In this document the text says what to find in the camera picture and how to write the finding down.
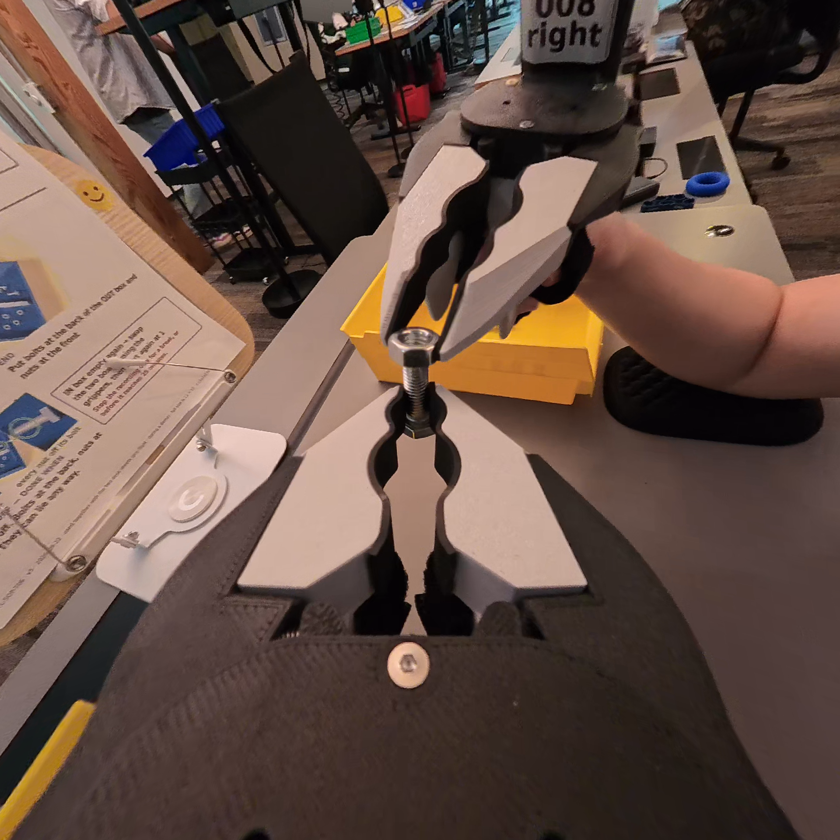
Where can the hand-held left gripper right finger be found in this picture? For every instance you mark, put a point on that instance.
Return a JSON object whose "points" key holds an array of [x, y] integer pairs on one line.
{"points": [[518, 525]]}

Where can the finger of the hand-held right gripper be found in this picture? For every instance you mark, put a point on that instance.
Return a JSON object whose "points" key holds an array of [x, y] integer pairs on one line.
{"points": [[426, 190], [544, 216]]}

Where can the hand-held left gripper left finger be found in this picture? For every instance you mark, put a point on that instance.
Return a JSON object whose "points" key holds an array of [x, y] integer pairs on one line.
{"points": [[308, 525]]}

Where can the silver hex nut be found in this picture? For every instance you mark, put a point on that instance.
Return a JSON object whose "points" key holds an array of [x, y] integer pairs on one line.
{"points": [[417, 431]]}

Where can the yellow undivided bin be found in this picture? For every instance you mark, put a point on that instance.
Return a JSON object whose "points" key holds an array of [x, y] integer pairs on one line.
{"points": [[525, 367]]}

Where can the silver hex bolt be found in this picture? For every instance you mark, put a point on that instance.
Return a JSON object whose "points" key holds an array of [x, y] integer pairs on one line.
{"points": [[413, 348]]}

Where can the yellow bin with black divider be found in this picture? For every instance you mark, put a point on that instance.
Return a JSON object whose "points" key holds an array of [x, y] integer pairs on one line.
{"points": [[39, 774]]}

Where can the person's right forearm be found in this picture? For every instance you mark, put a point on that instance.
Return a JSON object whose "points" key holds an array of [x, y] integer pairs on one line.
{"points": [[754, 341]]}

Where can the person's right hand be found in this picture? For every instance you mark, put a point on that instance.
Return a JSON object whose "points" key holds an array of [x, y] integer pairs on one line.
{"points": [[617, 256]]}

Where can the white metal stand base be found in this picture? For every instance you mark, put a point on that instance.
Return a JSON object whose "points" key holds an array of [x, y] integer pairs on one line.
{"points": [[249, 453], [499, 59]]}

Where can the red storage bin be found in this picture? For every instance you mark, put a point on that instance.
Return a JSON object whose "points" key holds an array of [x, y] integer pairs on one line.
{"points": [[412, 105]]}

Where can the black flat rectangular device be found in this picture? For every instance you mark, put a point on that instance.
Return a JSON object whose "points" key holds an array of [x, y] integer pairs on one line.
{"points": [[648, 141], [640, 191]]}

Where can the dark flat tablet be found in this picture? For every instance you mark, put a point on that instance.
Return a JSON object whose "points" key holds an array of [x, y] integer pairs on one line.
{"points": [[659, 82]]}

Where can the black mesh office chair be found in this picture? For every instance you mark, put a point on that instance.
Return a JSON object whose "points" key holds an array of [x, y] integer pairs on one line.
{"points": [[308, 164]]}

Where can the blue flat brick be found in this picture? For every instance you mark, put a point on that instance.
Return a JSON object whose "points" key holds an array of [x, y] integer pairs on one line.
{"points": [[668, 204]]}

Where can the wooden office desk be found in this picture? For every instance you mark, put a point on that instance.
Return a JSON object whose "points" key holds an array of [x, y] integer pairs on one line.
{"points": [[394, 36]]}

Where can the black smartphone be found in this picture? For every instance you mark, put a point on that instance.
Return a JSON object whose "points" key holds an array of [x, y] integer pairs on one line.
{"points": [[701, 157]]}

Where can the green storage bin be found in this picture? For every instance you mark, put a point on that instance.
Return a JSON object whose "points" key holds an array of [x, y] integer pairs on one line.
{"points": [[362, 29]]}

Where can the small yellow storage bin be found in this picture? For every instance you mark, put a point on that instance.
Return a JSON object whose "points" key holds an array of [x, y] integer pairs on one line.
{"points": [[388, 13]]}

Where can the instruction sheet on wooden board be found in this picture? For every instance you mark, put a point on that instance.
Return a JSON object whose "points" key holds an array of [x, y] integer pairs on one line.
{"points": [[190, 262]]}

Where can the blue plastic storage bin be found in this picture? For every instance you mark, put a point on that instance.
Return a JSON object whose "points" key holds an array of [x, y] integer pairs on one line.
{"points": [[177, 141]]}

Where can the printed instruction sheet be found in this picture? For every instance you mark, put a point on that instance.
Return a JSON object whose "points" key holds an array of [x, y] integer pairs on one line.
{"points": [[98, 328]]}

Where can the yellow smiley sticker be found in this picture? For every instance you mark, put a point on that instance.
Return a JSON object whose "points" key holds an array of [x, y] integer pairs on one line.
{"points": [[93, 195]]}

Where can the tall wooden-top standing desk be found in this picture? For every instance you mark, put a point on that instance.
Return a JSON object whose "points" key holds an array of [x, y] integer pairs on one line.
{"points": [[141, 14]]}

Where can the black stanchion post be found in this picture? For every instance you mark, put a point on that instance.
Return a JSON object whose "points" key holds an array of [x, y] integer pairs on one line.
{"points": [[398, 169]]}

